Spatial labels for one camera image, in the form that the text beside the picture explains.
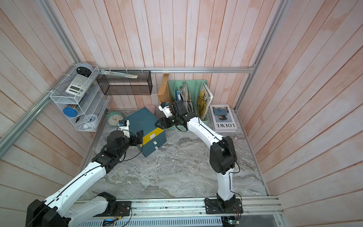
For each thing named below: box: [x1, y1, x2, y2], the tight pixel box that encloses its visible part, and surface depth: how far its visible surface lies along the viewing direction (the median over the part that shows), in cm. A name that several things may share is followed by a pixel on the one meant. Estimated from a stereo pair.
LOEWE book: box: [209, 104, 238, 133], surface depth 113 cm
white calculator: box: [65, 74, 93, 97], surface depth 79 cm
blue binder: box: [175, 89, 182, 102], surface depth 102 cm
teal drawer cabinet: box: [126, 106, 167, 158], surface depth 87 cm
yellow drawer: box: [139, 127, 165, 148], surface depth 81 cm
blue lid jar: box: [62, 107, 78, 118], surface depth 78 cm
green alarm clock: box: [106, 111, 124, 127], surface depth 106 cm
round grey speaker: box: [76, 62, 94, 78], surface depth 83 cm
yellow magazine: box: [197, 81, 214, 120], surface depth 102 cm
